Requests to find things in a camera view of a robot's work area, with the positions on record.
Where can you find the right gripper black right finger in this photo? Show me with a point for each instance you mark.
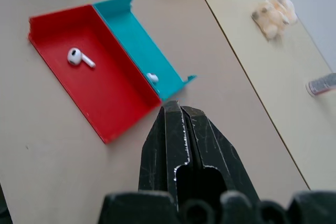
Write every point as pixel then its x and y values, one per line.
pixel 218 145

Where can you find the crumpled clear plastic bag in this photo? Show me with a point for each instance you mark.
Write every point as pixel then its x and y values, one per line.
pixel 274 14

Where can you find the blue plastic tray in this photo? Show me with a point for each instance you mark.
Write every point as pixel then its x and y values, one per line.
pixel 139 43

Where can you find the red plastic tray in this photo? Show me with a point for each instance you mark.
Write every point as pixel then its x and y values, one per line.
pixel 105 98

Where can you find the white earbud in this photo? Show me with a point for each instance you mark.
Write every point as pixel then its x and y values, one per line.
pixel 74 56
pixel 152 77

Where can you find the clear spray bottle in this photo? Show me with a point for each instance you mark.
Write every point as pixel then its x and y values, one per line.
pixel 323 85

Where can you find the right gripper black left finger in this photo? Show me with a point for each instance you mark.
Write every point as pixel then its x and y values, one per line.
pixel 162 145

